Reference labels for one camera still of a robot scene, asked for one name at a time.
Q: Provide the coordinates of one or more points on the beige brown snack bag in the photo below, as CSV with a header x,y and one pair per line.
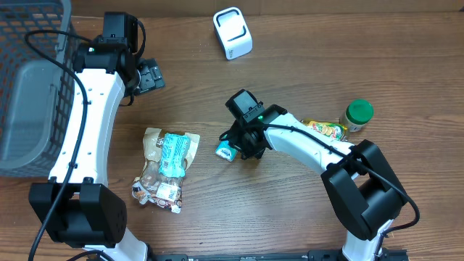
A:
x,y
153,188

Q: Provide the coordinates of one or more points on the teal tissue pack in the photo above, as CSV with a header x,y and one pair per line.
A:
x,y
225,151

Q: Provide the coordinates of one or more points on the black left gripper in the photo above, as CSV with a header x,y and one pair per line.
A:
x,y
151,76

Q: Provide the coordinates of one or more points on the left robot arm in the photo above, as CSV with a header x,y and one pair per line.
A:
x,y
75,205

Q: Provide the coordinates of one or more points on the yellow drink bottle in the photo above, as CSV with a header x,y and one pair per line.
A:
x,y
332,130

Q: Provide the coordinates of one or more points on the teal wet wipes pack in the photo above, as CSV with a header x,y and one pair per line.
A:
x,y
174,150

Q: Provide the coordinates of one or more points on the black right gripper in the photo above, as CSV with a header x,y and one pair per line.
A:
x,y
234,138

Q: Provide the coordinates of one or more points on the dark grey plastic basket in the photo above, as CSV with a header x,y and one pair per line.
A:
x,y
36,95

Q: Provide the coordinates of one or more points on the white barcode scanner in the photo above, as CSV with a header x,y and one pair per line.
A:
x,y
232,32

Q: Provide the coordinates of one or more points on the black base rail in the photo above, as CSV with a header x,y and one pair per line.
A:
x,y
246,257

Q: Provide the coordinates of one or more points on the green lidded cup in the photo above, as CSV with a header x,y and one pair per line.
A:
x,y
357,115

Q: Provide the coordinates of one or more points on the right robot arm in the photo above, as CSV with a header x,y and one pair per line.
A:
x,y
364,191

